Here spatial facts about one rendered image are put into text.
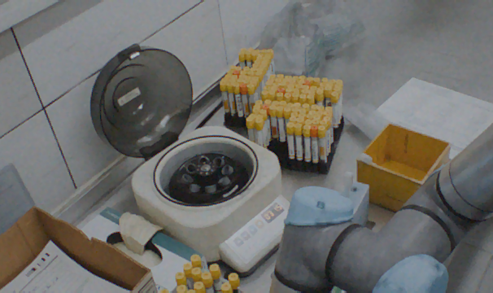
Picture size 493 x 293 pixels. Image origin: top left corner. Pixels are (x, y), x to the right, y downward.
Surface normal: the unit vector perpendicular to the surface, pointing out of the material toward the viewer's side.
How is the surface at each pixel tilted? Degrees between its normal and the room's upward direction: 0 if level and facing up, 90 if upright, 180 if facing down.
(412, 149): 90
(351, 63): 0
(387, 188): 90
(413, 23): 0
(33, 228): 89
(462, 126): 1
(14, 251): 88
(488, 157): 78
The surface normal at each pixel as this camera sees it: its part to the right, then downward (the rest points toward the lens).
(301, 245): -0.67, 0.05
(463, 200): -0.73, 0.46
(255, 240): 0.21, -0.54
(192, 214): -0.11, -0.77
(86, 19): 0.81, 0.30
